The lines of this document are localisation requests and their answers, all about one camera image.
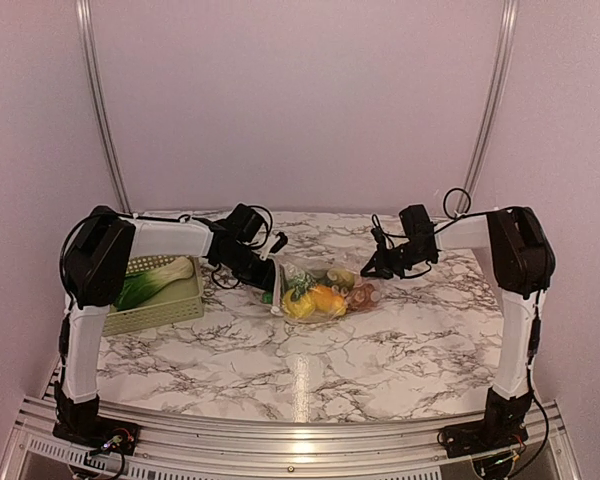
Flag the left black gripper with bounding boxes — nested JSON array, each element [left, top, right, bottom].
[[220, 245, 289, 293]]

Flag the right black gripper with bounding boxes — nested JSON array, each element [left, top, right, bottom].
[[360, 241, 435, 279]]

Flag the clear zip top bag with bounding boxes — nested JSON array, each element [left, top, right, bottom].
[[262, 257, 382, 324]]

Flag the green plastic basket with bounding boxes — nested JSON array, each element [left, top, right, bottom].
[[102, 255, 204, 337]]

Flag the fake bok choy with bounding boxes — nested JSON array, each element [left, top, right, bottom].
[[113, 257, 194, 311]]

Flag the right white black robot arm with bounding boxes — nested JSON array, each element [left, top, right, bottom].
[[360, 204, 556, 409]]

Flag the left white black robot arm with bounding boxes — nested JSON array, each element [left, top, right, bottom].
[[55, 204, 277, 445]]

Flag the fake green yellow pear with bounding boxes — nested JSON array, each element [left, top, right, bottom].
[[326, 267, 356, 291]]

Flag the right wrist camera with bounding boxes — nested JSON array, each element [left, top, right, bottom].
[[371, 214, 395, 248]]

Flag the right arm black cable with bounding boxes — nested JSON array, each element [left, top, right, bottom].
[[384, 187, 551, 441]]

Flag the front aluminium rail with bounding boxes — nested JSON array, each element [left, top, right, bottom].
[[0, 394, 581, 480]]

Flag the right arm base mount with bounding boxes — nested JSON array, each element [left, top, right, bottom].
[[437, 420, 529, 458]]

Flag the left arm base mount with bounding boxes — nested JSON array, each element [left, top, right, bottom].
[[53, 417, 140, 456]]

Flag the right aluminium frame post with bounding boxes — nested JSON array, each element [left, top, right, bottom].
[[463, 0, 520, 199]]

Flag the aluminium frame post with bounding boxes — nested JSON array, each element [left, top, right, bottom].
[[463, 0, 520, 199], [75, 0, 131, 213]]

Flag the left aluminium frame post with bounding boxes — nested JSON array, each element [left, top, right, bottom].
[[75, 0, 131, 213]]

